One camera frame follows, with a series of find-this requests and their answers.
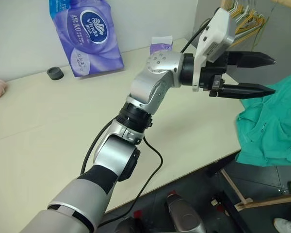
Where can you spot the light wooden floor frame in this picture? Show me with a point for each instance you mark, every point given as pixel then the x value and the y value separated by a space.
pixel 240 194

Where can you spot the rack of clothes hangers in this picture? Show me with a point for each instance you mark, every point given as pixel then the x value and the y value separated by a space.
pixel 247 23

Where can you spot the black round cap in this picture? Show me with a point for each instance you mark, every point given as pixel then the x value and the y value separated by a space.
pixel 55 74

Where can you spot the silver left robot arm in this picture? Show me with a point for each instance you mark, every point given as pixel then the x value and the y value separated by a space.
pixel 145 85

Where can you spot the green shorts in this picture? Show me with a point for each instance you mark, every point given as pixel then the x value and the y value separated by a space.
pixel 269 121

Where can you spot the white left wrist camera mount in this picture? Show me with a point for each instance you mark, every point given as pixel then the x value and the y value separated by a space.
pixel 215 31

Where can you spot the small dark rounded shape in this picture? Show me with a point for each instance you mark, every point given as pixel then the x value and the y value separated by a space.
pixel 129 224

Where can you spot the large purple tissue pack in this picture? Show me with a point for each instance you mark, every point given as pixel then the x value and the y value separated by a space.
pixel 87 36

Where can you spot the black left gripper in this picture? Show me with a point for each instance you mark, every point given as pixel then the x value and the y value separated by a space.
pixel 208 75

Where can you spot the large dark rounded shape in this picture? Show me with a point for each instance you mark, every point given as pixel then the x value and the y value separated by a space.
pixel 184 216

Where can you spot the small purple tissue box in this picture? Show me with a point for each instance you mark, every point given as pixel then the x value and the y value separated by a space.
pixel 160 46

